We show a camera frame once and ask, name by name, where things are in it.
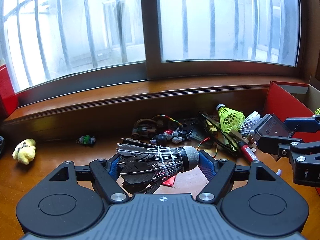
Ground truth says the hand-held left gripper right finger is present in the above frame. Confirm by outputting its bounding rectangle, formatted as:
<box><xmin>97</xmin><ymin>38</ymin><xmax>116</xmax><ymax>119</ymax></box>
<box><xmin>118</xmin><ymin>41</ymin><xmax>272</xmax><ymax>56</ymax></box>
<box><xmin>196</xmin><ymin>151</ymin><xmax>277</xmax><ymax>204</ymax></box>

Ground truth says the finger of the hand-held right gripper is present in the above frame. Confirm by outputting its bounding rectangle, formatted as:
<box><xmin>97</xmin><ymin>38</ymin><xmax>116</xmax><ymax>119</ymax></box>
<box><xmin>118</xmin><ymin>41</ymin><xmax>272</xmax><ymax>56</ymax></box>
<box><xmin>257</xmin><ymin>135</ymin><xmax>320</xmax><ymax>161</ymax></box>
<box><xmin>284</xmin><ymin>115</ymin><xmax>320</xmax><ymax>141</ymax></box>

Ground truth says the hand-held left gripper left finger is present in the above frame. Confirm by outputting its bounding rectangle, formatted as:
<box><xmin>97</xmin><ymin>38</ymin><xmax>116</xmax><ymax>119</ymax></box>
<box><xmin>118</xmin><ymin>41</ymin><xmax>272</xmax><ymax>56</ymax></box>
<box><xmin>47</xmin><ymin>155</ymin><xmax>130</xmax><ymax>203</ymax></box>

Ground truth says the grey plastic case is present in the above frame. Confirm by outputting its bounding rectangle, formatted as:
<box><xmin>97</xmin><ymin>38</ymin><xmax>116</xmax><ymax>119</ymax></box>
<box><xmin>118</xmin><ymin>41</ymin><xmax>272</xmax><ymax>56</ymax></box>
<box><xmin>254</xmin><ymin>114</ymin><xmax>292</xmax><ymax>152</ymax></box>

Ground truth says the red cardboard box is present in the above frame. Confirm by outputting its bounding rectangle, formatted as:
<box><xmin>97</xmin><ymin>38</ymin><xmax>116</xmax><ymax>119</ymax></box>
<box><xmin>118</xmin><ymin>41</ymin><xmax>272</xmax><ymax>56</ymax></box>
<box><xmin>265</xmin><ymin>75</ymin><xmax>320</xmax><ymax>143</ymax></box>

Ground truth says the dark plastic case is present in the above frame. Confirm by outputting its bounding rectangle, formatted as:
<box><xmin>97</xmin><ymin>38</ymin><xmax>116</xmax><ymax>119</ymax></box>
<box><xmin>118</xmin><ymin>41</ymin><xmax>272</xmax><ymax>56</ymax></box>
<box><xmin>187</xmin><ymin>126</ymin><xmax>200</xmax><ymax>140</ymax></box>

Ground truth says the black feather shuttlecock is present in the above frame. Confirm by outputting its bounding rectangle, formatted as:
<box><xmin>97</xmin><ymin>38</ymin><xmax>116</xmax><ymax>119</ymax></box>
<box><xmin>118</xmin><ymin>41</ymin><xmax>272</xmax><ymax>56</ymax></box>
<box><xmin>116</xmin><ymin>138</ymin><xmax>200</xmax><ymax>195</ymax></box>

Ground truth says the wooden desktop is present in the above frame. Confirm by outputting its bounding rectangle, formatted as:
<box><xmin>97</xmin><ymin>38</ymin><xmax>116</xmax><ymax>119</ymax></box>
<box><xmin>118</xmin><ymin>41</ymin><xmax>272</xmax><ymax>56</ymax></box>
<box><xmin>0</xmin><ymin>124</ymin><xmax>320</xmax><ymax>205</ymax></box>

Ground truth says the red pen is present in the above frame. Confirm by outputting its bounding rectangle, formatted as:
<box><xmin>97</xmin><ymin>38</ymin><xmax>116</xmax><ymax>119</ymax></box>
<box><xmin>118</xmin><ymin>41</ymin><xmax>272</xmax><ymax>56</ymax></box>
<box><xmin>237</xmin><ymin>141</ymin><xmax>259</xmax><ymax>163</ymax></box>

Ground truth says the white feather shuttlecock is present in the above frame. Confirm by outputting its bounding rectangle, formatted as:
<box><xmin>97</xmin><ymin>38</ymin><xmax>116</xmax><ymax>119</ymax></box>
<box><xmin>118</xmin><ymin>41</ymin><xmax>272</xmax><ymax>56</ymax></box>
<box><xmin>240</xmin><ymin>111</ymin><xmax>262</xmax><ymax>137</ymax></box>

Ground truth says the small green figure toy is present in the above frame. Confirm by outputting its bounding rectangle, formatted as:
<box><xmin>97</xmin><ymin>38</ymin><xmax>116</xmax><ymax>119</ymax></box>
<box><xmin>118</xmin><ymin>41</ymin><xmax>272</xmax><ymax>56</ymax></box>
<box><xmin>76</xmin><ymin>135</ymin><xmax>96</xmax><ymax>147</ymax></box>

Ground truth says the black electronic parts pile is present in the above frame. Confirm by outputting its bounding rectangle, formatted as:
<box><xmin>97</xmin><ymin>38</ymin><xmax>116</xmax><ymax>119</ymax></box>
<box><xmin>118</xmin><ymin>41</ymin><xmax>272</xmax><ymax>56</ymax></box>
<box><xmin>197</xmin><ymin>112</ymin><xmax>239</xmax><ymax>153</ymax></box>

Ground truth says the small wooden stick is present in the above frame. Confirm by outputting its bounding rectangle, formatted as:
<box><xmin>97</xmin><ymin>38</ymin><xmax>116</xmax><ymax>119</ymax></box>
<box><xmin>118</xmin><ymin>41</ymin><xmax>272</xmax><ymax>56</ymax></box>
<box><xmin>230</xmin><ymin>130</ymin><xmax>247</xmax><ymax>140</ymax></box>

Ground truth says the red white robot figure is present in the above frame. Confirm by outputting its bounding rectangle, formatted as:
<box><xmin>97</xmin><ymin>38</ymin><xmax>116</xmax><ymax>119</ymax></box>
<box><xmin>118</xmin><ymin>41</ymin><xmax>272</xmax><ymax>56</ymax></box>
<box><xmin>164</xmin><ymin>129</ymin><xmax>190</xmax><ymax>144</ymax></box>

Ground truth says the black ribbed panel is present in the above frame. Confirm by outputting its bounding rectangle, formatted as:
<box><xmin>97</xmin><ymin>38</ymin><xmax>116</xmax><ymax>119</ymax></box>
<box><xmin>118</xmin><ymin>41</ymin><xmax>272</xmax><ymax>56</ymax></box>
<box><xmin>181</xmin><ymin>116</ymin><xmax>218</xmax><ymax>128</ymax></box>

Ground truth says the green brown toy car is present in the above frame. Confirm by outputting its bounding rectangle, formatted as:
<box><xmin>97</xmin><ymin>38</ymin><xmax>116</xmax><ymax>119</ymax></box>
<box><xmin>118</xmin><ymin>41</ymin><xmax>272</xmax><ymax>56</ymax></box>
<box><xmin>132</xmin><ymin>119</ymin><xmax>163</xmax><ymax>138</ymax></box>

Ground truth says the black round robot figure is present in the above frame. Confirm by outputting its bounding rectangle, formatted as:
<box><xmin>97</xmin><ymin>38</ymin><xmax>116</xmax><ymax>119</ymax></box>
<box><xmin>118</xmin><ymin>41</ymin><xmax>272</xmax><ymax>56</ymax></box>
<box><xmin>150</xmin><ymin>134</ymin><xmax>167</xmax><ymax>144</ymax></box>

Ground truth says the wooden window sill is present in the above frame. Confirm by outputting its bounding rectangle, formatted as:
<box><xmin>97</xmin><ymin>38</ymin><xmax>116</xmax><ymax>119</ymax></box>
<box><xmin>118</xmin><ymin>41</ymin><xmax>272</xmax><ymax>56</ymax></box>
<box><xmin>2</xmin><ymin>80</ymin><xmax>270</xmax><ymax>140</ymax></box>

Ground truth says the yellow plush toy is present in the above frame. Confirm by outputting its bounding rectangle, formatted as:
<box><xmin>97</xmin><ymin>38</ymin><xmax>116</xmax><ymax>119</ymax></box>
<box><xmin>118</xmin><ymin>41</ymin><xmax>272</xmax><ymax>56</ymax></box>
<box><xmin>12</xmin><ymin>139</ymin><xmax>36</xmax><ymax>165</ymax></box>

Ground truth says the sliding window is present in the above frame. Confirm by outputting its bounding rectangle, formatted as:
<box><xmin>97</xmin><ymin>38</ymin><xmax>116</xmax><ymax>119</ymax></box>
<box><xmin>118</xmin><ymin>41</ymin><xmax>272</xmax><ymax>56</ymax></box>
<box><xmin>0</xmin><ymin>0</ymin><xmax>303</xmax><ymax>98</ymax></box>

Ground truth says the thin red green wire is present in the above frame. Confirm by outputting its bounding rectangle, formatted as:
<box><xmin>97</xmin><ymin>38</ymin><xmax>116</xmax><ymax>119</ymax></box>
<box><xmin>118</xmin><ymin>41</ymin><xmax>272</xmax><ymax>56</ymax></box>
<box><xmin>197</xmin><ymin>137</ymin><xmax>217</xmax><ymax>158</ymax></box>

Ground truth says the multicoloured braided cord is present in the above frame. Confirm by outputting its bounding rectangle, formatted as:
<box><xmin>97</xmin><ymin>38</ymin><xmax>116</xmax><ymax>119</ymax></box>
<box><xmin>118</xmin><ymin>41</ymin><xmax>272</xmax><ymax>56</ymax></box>
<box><xmin>152</xmin><ymin>114</ymin><xmax>183</xmax><ymax>128</ymax></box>

